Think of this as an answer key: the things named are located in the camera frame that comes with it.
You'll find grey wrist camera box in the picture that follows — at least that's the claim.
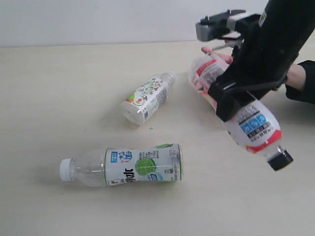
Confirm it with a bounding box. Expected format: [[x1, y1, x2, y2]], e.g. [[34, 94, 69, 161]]
[[195, 9, 260, 42]]

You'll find lime label bottle white cap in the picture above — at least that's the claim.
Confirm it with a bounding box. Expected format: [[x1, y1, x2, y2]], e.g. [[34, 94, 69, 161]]
[[59, 144, 184, 187]]

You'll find square bottle with floral label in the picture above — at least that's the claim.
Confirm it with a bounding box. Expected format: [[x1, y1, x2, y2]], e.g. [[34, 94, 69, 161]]
[[121, 71, 177, 125]]

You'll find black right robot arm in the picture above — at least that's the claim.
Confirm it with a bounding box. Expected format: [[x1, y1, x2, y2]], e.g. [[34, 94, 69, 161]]
[[195, 0, 315, 121]]

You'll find pink red label bottle black cap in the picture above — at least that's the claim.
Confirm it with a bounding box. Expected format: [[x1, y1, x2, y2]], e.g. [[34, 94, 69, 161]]
[[189, 54, 293, 171]]

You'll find open bare human hand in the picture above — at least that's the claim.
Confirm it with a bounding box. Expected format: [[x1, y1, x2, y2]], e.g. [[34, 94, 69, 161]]
[[201, 47, 233, 64]]

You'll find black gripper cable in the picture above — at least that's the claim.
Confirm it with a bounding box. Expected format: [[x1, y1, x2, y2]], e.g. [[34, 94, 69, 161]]
[[221, 73, 287, 94]]

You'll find forearm in black sleeve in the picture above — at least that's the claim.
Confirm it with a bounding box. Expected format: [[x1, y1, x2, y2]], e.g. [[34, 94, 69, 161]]
[[285, 60, 315, 104]]

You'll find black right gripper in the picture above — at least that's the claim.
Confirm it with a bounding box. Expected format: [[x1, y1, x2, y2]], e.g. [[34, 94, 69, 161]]
[[208, 14, 308, 121]]

